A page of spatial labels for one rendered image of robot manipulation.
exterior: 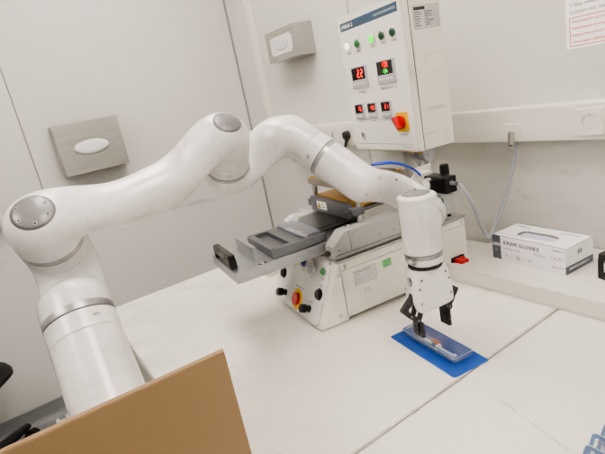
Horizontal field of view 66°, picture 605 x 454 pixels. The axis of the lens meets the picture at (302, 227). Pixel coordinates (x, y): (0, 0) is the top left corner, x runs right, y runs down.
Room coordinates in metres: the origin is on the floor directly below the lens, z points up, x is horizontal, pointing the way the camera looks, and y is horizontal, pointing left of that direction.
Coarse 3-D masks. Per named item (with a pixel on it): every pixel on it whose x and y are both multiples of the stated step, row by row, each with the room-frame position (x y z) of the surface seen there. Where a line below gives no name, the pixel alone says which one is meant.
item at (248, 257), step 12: (240, 240) 1.28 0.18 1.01; (240, 252) 1.29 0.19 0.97; (252, 252) 1.19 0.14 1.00; (300, 252) 1.20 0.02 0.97; (312, 252) 1.21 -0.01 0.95; (324, 252) 1.23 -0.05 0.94; (216, 264) 1.30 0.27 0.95; (228, 264) 1.21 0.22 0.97; (240, 264) 1.19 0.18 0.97; (252, 264) 1.17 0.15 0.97; (264, 264) 1.15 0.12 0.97; (276, 264) 1.17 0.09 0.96; (288, 264) 1.18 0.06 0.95; (240, 276) 1.13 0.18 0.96; (252, 276) 1.14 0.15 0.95
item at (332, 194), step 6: (324, 192) 1.46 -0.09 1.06; (330, 192) 1.44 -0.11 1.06; (336, 192) 1.43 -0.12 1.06; (330, 198) 1.38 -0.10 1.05; (336, 198) 1.35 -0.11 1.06; (342, 198) 1.33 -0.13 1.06; (348, 198) 1.31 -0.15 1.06; (354, 204) 1.28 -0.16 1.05; (366, 204) 1.30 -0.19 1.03; (372, 204) 1.30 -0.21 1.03; (378, 204) 1.31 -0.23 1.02
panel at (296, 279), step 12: (300, 264) 1.34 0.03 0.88; (324, 264) 1.22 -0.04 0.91; (288, 276) 1.39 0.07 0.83; (300, 276) 1.32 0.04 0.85; (312, 276) 1.26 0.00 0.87; (324, 276) 1.20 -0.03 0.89; (288, 288) 1.37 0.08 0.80; (300, 288) 1.30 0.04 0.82; (312, 288) 1.24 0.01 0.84; (324, 288) 1.18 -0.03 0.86; (288, 300) 1.35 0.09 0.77; (300, 300) 1.28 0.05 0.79; (312, 300) 1.22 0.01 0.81; (324, 300) 1.17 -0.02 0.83; (312, 312) 1.20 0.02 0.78
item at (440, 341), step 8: (408, 328) 1.03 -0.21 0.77; (432, 328) 1.01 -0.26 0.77; (416, 336) 0.99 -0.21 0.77; (432, 336) 0.98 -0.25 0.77; (440, 336) 0.97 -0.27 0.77; (432, 344) 0.94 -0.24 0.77; (440, 344) 0.94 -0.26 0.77; (448, 344) 0.93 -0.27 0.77; (456, 344) 0.92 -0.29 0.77; (448, 352) 0.90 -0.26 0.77; (456, 352) 0.89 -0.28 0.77; (464, 352) 0.89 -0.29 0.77
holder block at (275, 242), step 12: (276, 228) 1.38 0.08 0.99; (252, 240) 1.31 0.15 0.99; (264, 240) 1.34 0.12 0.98; (276, 240) 1.30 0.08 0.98; (288, 240) 1.24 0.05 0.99; (300, 240) 1.22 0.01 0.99; (312, 240) 1.23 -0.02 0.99; (324, 240) 1.24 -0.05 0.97; (264, 252) 1.24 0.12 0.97; (276, 252) 1.18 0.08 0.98; (288, 252) 1.19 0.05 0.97
